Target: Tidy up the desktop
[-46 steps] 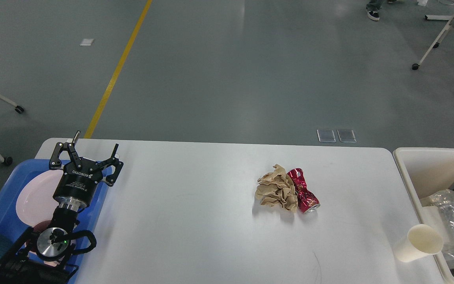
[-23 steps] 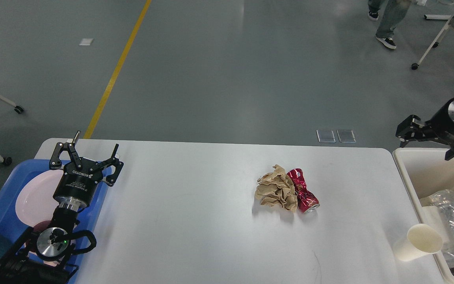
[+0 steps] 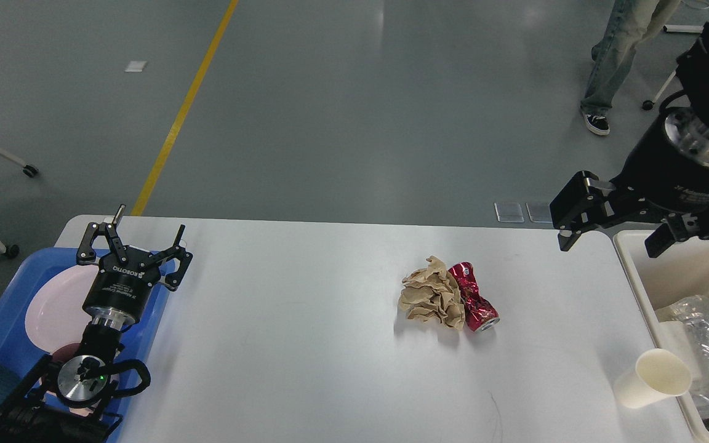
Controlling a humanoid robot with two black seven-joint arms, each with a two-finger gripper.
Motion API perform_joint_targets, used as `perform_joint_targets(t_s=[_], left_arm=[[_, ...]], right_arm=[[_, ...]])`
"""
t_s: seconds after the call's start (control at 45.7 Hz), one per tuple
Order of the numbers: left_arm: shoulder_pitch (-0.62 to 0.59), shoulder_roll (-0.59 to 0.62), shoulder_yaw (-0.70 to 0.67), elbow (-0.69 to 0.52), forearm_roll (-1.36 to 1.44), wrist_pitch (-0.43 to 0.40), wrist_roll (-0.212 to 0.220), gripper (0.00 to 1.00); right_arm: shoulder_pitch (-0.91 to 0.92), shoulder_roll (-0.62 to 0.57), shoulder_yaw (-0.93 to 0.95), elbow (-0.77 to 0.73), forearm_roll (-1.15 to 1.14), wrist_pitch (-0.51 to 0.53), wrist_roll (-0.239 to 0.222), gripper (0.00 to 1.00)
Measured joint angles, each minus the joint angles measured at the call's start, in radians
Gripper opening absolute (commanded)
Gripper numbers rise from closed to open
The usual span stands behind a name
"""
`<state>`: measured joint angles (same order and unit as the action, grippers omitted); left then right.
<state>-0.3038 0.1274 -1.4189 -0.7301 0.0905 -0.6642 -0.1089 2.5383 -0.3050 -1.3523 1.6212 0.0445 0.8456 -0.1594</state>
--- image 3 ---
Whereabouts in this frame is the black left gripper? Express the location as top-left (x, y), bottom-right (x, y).
top-left (76, 204), bottom-right (194, 327)

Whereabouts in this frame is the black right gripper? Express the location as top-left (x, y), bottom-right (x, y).
top-left (550, 108), bottom-right (709, 258)

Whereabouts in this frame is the pink plate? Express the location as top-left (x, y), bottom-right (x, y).
top-left (25, 265), bottom-right (98, 353)

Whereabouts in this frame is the cream paper cup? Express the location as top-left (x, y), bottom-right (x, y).
top-left (613, 348), bottom-right (693, 409)
top-left (657, 321), bottom-right (703, 385)

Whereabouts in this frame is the brown paper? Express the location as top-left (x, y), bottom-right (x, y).
top-left (397, 255), bottom-right (465, 330)

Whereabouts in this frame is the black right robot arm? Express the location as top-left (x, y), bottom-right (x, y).
top-left (550, 22), bottom-right (709, 258)

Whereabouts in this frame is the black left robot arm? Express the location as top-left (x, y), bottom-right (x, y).
top-left (0, 211), bottom-right (193, 442)

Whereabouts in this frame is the beige waste bin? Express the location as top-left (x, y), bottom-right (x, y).
top-left (612, 230), bottom-right (709, 443)

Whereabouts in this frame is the white rolling stand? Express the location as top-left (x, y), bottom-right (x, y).
top-left (641, 0), bottom-right (709, 111)

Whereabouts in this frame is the floor socket plate right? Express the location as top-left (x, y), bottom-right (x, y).
top-left (526, 202), bottom-right (553, 223)

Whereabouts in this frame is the floor socket plate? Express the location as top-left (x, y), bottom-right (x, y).
top-left (494, 202), bottom-right (524, 223)
top-left (526, 202), bottom-right (553, 223)

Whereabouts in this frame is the floor socket plate left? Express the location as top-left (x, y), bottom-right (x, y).
top-left (494, 202), bottom-right (524, 223)

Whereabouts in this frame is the blue plastic tray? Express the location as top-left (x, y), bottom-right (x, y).
top-left (0, 247), bottom-right (170, 416)

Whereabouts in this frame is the person in blue jeans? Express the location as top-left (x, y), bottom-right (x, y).
top-left (579, 1), bottom-right (681, 137)

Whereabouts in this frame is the crushed red can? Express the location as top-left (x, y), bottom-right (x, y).
top-left (448, 263), bottom-right (500, 333)

